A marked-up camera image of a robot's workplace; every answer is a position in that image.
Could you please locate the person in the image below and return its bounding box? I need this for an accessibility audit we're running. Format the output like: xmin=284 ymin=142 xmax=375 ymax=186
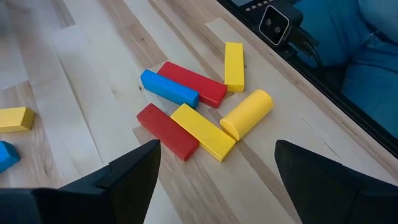
xmin=292 ymin=0 xmax=398 ymax=139

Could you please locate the blue wooden block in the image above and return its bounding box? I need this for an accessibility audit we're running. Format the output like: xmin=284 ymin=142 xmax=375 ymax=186
xmin=140 ymin=68 xmax=200 ymax=110
xmin=0 ymin=140 xmax=21 ymax=174

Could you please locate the table-level camera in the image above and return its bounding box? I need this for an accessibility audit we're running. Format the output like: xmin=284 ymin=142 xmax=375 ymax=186
xmin=257 ymin=2 xmax=305 ymax=48

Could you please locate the red wooden block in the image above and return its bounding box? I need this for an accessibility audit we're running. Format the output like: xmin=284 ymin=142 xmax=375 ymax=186
xmin=136 ymin=103 xmax=200 ymax=162
xmin=157 ymin=60 xmax=228 ymax=110

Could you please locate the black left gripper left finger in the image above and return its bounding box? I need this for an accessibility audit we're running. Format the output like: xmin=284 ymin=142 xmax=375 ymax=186
xmin=32 ymin=139 xmax=162 ymax=224

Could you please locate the yellow wooden block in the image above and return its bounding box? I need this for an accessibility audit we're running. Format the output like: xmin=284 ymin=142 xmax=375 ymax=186
xmin=223 ymin=42 xmax=246 ymax=93
xmin=170 ymin=103 xmax=237 ymax=162
xmin=0 ymin=106 xmax=37 ymax=134

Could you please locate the black camera cable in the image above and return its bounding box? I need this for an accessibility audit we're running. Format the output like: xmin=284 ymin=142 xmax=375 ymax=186
xmin=292 ymin=27 xmax=326 ymax=68

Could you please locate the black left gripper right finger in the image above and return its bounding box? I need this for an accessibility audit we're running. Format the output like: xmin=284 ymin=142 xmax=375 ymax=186
xmin=274 ymin=139 xmax=398 ymax=224

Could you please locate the yellow wooden cylinder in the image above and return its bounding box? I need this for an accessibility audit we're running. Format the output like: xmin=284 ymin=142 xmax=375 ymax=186
xmin=219 ymin=89 xmax=274 ymax=142

